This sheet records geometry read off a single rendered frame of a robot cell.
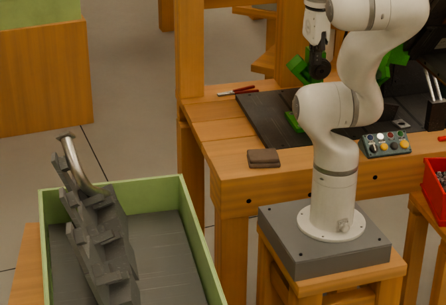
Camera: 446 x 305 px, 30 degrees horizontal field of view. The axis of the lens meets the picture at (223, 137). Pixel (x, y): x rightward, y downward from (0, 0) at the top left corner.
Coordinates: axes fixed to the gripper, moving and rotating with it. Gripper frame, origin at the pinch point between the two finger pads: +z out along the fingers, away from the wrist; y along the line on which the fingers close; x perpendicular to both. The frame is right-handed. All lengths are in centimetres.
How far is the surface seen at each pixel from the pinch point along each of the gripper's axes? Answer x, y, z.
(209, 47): 46, -312, 130
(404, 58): 43, -29, 17
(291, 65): 5.0, -33.5, 17.9
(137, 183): -52, -1, 35
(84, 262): -72, 48, 23
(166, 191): -43, -1, 39
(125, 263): -61, 35, 35
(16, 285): -89, 17, 51
